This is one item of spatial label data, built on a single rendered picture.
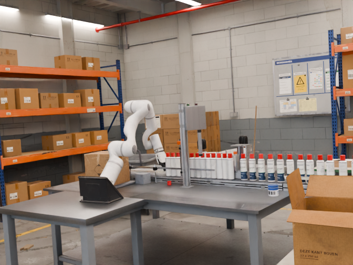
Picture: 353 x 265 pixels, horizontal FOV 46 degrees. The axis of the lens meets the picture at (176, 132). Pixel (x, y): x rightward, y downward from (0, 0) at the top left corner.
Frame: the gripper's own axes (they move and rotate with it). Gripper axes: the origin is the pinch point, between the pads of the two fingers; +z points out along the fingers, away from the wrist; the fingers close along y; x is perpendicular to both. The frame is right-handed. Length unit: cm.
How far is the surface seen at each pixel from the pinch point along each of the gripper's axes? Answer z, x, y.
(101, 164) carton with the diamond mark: -20, 29, -43
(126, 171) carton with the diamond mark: -8.5, 24.1, -22.6
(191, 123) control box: -23, -53, -15
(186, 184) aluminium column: 20.4, -29.8, -16.8
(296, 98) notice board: -70, 21, 427
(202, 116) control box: -26, -60, -7
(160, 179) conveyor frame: 7.4, 4.3, -5.5
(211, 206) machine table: 41, -80, -65
